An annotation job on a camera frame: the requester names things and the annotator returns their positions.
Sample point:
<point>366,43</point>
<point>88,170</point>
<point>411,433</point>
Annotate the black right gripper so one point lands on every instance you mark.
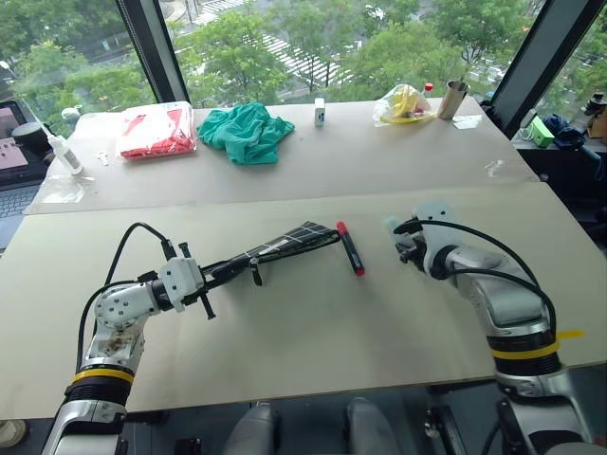
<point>415,246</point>

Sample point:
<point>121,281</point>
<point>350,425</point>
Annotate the dark window frame post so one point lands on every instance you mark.
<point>154,47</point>
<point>536,61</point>

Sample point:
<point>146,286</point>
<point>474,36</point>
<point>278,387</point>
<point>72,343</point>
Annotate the small clear plastic wrapper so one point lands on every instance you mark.
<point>467,121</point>

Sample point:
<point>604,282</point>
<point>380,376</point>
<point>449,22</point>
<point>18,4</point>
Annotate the white squeeze bottle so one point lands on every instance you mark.
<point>64,152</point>

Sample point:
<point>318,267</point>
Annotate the black round speaker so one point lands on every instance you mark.
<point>31,137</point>

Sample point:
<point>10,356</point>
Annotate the red capped bottle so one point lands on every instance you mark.
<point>428,89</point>

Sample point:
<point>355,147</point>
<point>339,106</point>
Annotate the grey laptop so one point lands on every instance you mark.
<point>14,161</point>

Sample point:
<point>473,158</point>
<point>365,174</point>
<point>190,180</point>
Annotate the metal cup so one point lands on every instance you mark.
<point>453,100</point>

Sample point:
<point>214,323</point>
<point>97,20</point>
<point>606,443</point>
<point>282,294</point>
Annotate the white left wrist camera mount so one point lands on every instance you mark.
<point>180,279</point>

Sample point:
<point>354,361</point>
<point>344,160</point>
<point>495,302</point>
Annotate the green box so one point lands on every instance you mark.
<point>540,131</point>

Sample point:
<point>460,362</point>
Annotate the small white plastic piece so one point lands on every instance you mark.
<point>103,158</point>

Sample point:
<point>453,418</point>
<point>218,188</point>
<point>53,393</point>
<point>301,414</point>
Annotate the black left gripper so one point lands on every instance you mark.
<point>205,295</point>

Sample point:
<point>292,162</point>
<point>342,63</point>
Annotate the clear plastic scrap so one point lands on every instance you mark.
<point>494,168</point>

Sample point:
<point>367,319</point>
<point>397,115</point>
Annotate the small white box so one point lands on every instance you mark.
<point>319,113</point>

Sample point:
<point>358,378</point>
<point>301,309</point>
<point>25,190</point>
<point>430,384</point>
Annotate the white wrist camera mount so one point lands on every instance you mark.
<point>438,237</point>
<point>180,279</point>

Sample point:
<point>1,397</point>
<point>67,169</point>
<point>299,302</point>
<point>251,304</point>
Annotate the white round object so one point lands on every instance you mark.
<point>9,432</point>

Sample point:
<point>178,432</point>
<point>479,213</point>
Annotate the plastic bag with yellow items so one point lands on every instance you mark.
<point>403,106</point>

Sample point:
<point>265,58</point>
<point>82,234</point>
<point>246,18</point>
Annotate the highlighter with pale teal cap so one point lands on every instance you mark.
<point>391,223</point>

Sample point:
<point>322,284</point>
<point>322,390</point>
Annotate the clear plastic bag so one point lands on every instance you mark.
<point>64,189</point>

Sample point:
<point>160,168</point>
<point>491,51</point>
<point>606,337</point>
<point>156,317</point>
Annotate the red cloths in plastic bag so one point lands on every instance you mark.
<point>156,137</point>

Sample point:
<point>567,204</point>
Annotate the green crumpled cloth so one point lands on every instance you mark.
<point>244,132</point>

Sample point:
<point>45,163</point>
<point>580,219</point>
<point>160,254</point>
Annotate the dark rounded grey shape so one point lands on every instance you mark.
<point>251,429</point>
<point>370,426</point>

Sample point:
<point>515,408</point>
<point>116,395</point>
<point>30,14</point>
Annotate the red and black marker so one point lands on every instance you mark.
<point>351,251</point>

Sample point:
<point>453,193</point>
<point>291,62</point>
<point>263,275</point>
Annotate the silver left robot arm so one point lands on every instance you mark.
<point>114,308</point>

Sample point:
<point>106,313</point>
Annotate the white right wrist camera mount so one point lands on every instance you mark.
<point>438,237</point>

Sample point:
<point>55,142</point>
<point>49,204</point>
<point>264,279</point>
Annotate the black grid pouch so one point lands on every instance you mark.
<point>303,234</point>

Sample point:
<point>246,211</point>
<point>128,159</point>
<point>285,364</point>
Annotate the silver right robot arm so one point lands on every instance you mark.
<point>502,294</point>

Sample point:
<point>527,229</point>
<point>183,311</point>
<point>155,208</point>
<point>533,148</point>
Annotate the dark blue cloth bundle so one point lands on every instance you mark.
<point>564,130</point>

